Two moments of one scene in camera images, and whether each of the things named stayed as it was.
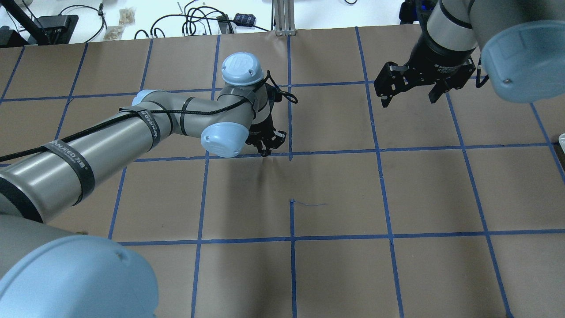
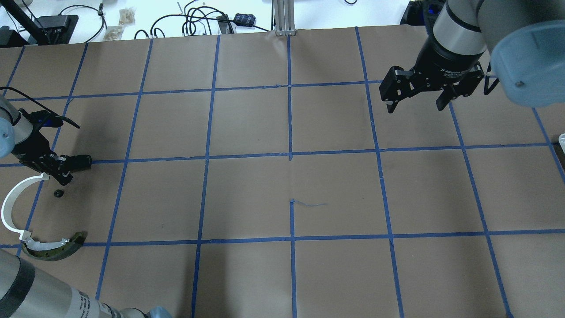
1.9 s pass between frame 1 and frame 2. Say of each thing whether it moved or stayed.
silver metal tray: stayed
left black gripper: moved
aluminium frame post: stayed
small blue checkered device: stayed
